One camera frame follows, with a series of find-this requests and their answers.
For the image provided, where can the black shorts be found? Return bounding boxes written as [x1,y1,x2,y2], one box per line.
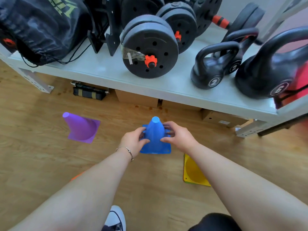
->
[188,213,242,231]

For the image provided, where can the large black kettlebell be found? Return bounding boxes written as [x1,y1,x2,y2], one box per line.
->
[234,26,308,99]

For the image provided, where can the brown cardboard box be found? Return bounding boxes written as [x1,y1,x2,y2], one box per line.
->
[162,99,202,111]
[115,89,159,108]

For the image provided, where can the black weight plates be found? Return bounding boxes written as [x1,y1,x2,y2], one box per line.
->
[120,0,165,29]

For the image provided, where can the black dumbbell with plastic wrap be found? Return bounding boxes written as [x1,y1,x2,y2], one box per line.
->
[120,15,179,79]

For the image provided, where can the purple plastic cone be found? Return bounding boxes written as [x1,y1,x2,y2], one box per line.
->
[62,112,101,144]

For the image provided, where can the person's left forearm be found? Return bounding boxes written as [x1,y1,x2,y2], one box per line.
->
[7,150,133,231]

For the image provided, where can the small black kettlebell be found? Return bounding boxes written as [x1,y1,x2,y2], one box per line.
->
[212,27,259,75]
[190,41,240,90]

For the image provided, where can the person's right forearm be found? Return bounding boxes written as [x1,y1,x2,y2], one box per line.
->
[190,143,308,231]

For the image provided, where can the black barbell with orange grip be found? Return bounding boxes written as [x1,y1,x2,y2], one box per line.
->
[189,0,265,45]

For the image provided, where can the cardboard box with white label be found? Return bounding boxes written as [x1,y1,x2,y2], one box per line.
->
[201,108,250,128]

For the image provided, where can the white metal shelf rack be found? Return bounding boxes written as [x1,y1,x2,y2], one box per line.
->
[0,0,308,139]

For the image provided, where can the person's right hand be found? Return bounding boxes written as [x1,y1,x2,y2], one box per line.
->
[160,121,200,154]

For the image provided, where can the blue plastic cone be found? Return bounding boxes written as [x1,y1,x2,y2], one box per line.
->
[140,116,172,154]

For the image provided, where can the black metal bracket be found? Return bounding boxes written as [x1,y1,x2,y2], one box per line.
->
[84,0,124,57]

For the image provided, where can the person's left hand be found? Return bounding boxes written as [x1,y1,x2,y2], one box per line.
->
[120,127,150,158]

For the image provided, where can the black and yellow weight strap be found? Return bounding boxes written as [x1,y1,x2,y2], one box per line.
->
[71,80,110,101]

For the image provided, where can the orange plastic cone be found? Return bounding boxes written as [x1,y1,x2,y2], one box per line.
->
[70,171,86,182]

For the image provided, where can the silver bracelet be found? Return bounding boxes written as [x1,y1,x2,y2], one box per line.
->
[115,146,134,162]

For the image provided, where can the black dumbbell with orange collar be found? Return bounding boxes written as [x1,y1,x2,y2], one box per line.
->
[156,1,198,55]

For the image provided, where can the yellow plastic cone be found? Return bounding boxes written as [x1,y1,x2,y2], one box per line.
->
[183,153,212,187]

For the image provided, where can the black drawstring bag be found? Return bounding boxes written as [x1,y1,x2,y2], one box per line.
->
[0,0,92,68]

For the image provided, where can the black and white shoe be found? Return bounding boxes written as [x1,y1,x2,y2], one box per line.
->
[102,205,126,231]

